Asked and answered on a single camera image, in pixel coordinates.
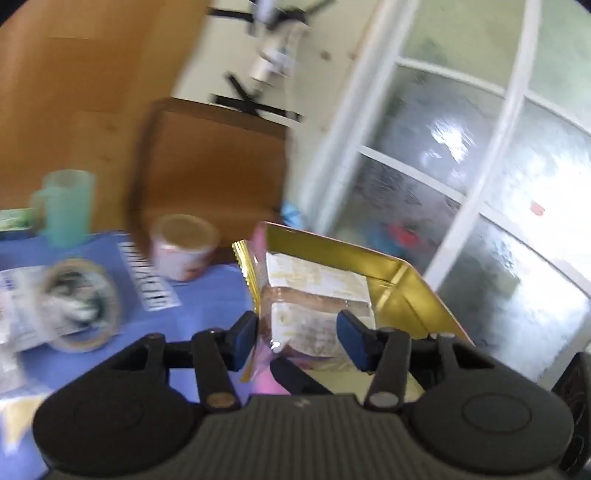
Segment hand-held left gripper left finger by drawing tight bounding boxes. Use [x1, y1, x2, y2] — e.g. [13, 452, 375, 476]
[111, 311, 259, 414]

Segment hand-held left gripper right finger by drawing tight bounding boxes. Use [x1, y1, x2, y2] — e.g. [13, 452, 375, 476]
[336, 310, 495, 409]

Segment clear wafer packet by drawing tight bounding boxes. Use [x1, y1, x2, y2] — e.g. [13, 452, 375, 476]
[232, 239, 377, 384]

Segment pink biscuit tin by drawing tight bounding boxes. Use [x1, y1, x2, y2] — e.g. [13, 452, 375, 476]
[254, 222, 476, 398]

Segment clear tape roll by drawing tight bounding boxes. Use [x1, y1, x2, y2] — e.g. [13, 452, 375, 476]
[41, 259, 122, 354]

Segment blue printed tablecloth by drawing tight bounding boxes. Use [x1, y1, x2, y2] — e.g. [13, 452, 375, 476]
[0, 228, 287, 467]

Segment nut can with lid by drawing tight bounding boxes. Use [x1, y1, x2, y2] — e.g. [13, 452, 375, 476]
[150, 215, 220, 282]

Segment blue plastic item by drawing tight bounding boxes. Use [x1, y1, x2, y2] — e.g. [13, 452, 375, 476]
[281, 200, 305, 232]

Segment brown chair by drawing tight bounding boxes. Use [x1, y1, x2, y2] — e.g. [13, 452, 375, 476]
[127, 98, 296, 266]

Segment green plastic cup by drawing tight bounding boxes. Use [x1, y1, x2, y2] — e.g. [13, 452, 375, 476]
[31, 170, 97, 247]

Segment white printed biscuit packet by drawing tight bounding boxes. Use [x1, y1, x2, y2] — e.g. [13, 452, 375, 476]
[0, 267, 65, 352]

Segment clear rice cracker packet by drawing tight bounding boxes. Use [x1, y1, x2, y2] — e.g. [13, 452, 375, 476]
[0, 348, 28, 398]

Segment white frosted glass door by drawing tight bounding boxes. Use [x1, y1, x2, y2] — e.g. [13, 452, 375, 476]
[305, 0, 591, 393]

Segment green toothpaste box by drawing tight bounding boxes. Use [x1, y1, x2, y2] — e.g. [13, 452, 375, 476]
[0, 209, 35, 238]

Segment wooden board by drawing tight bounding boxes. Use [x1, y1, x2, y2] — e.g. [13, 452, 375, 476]
[0, 0, 213, 232]

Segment white wall charger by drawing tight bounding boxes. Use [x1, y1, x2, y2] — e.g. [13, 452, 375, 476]
[247, 25, 301, 86]

